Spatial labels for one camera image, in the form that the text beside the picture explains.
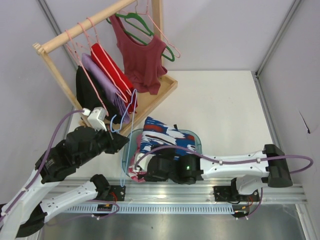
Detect purple garment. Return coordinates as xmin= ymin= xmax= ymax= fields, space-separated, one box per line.
xmin=81 ymin=53 xmax=131 ymax=124

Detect pink hanger with black garment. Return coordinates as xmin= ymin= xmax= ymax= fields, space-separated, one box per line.
xmin=65 ymin=30 xmax=109 ymax=117

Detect aluminium mounting rail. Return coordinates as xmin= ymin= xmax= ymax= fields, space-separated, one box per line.
xmin=44 ymin=176 xmax=308 ymax=205

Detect maroon tank top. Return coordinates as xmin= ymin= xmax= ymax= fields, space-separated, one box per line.
xmin=109 ymin=15 xmax=168 ymax=95

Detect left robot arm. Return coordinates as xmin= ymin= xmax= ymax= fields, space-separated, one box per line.
xmin=0 ymin=126 xmax=129 ymax=240

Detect pink empty wire hanger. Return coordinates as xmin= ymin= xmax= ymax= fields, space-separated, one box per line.
xmin=115 ymin=0 xmax=181 ymax=62

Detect white slotted cable duct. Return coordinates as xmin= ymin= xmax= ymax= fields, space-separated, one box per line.
xmin=64 ymin=203 xmax=235 ymax=215

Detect pink hanger with purple garment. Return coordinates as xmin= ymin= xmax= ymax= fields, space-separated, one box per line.
xmin=77 ymin=22 xmax=130 ymax=104

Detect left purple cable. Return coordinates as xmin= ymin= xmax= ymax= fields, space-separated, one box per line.
xmin=0 ymin=108 xmax=86 ymax=223

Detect green hanger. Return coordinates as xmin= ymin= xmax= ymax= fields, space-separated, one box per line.
xmin=105 ymin=11 xmax=176 ymax=62

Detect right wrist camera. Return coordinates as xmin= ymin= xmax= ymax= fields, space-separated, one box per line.
xmin=132 ymin=153 xmax=154 ymax=173

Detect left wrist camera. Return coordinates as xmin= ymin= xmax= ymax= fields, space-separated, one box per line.
xmin=82 ymin=107 xmax=107 ymax=132

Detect wooden clothes rack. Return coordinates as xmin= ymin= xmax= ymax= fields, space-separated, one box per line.
xmin=33 ymin=0 xmax=178 ymax=135

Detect light blue wire hanger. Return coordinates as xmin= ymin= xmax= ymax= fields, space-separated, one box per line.
xmin=109 ymin=88 xmax=138 ymax=187

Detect teal plastic basket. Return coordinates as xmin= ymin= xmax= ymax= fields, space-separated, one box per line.
xmin=121 ymin=128 xmax=203 ymax=177

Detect black garment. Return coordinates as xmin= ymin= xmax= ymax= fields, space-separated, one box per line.
xmin=75 ymin=65 xmax=120 ymax=120

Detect blue patterned trousers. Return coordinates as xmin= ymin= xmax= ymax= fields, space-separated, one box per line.
xmin=138 ymin=116 xmax=195 ymax=154

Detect pink hanger with red garment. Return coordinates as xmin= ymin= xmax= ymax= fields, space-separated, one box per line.
xmin=86 ymin=17 xmax=135 ymax=97

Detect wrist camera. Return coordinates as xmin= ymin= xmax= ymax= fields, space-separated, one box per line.
xmin=82 ymin=107 xmax=107 ymax=132
xmin=132 ymin=153 xmax=154 ymax=173

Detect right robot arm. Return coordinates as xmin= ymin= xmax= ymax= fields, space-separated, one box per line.
xmin=133 ymin=144 xmax=293 ymax=199

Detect red garment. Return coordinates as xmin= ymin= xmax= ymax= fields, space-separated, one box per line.
xmin=90 ymin=43 xmax=139 ymax=115

